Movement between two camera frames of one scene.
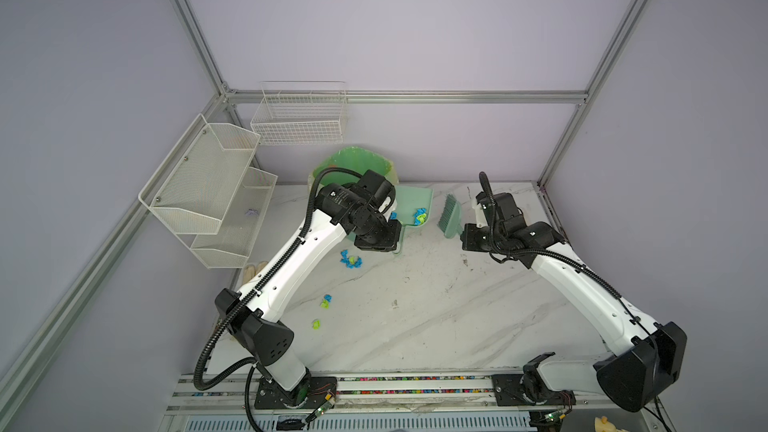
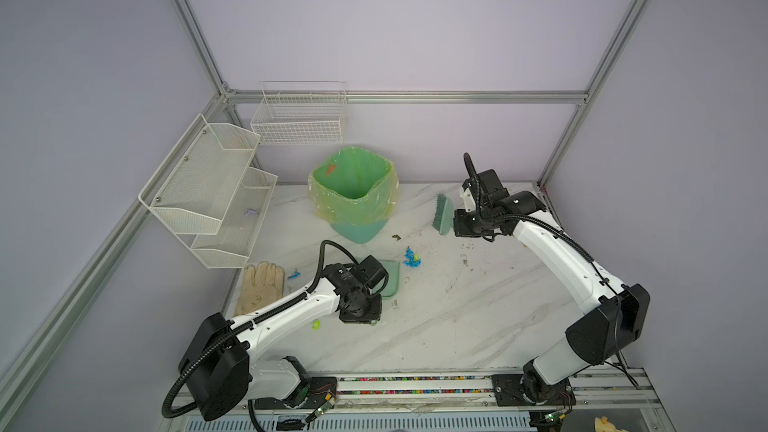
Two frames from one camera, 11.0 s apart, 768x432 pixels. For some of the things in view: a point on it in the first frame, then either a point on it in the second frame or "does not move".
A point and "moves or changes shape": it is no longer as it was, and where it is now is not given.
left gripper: [390, 242] → [374, 314]
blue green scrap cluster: [351, 262] → [413, 259]
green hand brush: [450, 218] moves or changes shape
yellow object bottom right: [602, 424] does not move
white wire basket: [300, 113] does not move
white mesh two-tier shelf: [209, 194] does not move
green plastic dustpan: [408, 200] → [393, 270]
